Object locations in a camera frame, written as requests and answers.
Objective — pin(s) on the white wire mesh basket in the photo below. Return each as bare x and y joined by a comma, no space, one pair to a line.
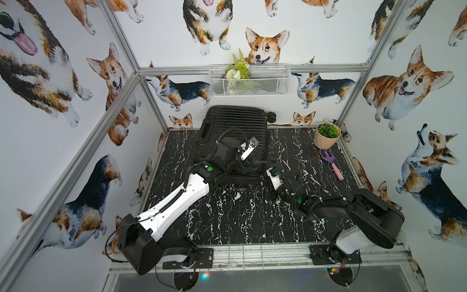
269,80

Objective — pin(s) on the green fern with white flower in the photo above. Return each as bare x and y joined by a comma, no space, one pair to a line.
236,74

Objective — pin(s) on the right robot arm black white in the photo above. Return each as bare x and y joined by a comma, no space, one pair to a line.
374,221

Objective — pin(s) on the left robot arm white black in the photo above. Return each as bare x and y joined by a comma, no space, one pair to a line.
140,238

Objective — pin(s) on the purple pink toy rake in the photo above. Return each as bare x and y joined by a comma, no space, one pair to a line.
328,156

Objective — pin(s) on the beige pot with green plant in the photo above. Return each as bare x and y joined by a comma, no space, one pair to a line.
326,135

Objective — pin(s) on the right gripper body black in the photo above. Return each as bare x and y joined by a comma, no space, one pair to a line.
281,191

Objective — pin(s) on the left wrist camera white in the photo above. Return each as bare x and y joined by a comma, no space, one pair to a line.
248,147

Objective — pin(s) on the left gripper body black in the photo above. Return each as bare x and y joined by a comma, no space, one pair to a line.
253,160

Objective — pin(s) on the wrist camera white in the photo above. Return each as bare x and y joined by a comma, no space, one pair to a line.
248,147
275,179

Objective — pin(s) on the aluminium front rail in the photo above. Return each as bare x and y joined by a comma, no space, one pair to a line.
280,256

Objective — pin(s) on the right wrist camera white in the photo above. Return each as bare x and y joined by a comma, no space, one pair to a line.
275,179

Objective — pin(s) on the black hard-shell suitcase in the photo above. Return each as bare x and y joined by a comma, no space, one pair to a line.
237,122

